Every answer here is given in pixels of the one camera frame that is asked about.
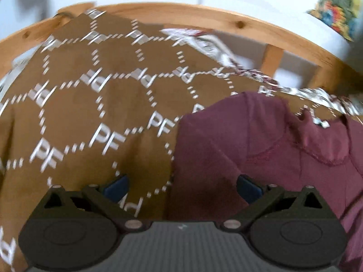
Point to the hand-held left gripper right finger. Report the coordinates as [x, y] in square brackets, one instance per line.
[248, 190]

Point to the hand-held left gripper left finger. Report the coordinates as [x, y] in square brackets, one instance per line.
[115, 188]

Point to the maroon small garment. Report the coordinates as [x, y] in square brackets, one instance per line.
[272, 150]

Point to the brown letter-print blanket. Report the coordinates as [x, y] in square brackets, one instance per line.
[93, 110]

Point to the wooden bed frame rail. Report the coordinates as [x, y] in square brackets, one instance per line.
[195, 19]

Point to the colourful figure wall poster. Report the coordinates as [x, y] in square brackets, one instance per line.
[339, 8]

